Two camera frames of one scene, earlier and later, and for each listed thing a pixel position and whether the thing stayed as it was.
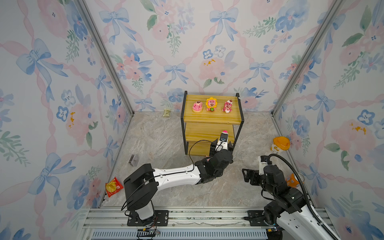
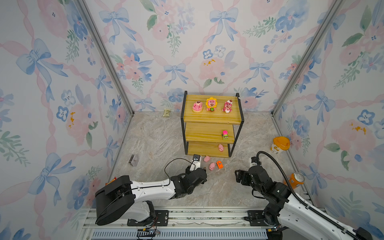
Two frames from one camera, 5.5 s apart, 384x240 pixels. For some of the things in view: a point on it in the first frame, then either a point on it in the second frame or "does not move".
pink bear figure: x=227 y=106 does not move
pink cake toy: x=197 y=106 does not move
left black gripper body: x=211 y=151 -> x=187 y=172
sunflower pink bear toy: x=211 y=104 does not move
